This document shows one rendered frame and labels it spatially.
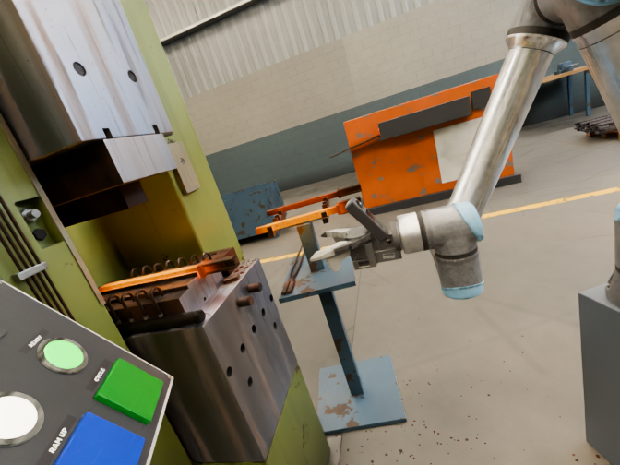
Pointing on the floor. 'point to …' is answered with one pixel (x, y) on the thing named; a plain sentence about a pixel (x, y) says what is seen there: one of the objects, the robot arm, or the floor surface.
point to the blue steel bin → (252, 208)
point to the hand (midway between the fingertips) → (315, 244)
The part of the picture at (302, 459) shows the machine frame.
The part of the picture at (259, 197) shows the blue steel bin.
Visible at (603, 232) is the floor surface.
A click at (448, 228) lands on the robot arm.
